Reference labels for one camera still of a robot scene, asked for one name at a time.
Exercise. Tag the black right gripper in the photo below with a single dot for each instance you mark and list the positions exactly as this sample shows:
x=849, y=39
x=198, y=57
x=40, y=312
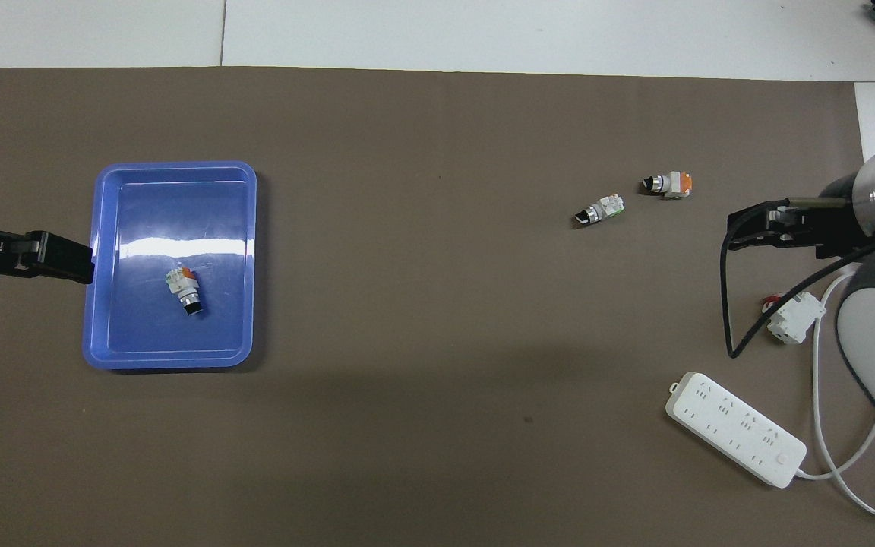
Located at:
x=840, y=220

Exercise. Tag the selector switch with green block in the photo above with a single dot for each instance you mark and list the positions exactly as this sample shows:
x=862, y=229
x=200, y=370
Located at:
x=184, y=290

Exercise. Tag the white red circuit breaker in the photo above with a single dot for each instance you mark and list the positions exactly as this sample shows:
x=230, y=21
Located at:
x=794, y=317

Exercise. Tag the blue plastic tray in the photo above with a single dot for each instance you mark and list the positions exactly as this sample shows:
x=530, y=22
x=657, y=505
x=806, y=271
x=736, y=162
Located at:
x=141, y=213

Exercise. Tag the white power strip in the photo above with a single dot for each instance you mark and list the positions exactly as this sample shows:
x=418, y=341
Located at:
x=734, y=427

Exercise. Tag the brown table mat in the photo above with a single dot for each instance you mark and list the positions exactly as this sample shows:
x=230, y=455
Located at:
x=445, y=304

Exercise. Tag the selector switch with orange block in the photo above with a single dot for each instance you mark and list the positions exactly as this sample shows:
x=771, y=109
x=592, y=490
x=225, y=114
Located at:
x=669, y=184

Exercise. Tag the selector switch with white block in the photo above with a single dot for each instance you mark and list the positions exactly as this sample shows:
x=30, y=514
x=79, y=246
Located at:
x=603, y=210

